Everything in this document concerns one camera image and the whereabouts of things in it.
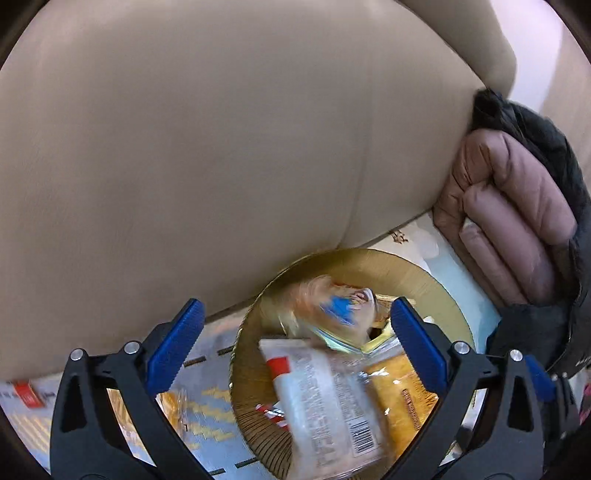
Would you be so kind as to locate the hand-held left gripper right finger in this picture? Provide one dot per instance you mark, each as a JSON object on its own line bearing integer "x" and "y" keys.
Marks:
{"x": 418, "y": 341}

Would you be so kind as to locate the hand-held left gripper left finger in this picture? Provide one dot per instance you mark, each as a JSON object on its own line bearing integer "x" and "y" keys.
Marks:
{"x": 178, "y": 337}

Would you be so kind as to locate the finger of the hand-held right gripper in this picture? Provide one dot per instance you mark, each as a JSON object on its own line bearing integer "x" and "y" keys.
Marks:
{"x": 540, "y": 376}

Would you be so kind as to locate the golden ribbed bowl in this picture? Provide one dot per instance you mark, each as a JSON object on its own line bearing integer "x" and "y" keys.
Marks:
{"x": 415, "y": 277}

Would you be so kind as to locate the toast slice packet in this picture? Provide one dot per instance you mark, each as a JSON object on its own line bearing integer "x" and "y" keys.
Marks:
{"x": 397, "y": 406}

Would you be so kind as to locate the cartoon print snack packet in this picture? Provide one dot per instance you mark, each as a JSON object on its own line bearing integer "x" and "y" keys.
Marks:
{"x": 341, "y": 309}

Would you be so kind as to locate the red label bread packet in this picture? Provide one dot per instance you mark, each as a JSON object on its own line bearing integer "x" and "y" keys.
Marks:
{"x": 323, "y": 397}

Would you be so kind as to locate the orange bun clear wrapper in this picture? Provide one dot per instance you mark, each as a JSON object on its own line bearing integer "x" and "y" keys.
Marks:
{"x": 173, "y": 408}

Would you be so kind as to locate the blue patterned blanket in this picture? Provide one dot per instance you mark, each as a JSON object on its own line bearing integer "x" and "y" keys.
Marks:
{"x": 207, "y": 415}

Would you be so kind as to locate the large flat bread packet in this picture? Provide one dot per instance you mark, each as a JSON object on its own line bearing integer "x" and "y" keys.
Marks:
{"x": 27, "y": 394}

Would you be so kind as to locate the beige leather sofa back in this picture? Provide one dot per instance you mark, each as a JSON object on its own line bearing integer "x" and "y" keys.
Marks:
{"x": 184, "y": 138}

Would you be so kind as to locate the dark jacket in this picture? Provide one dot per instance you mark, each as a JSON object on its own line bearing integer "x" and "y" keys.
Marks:
{"x": 545, "y": 134}

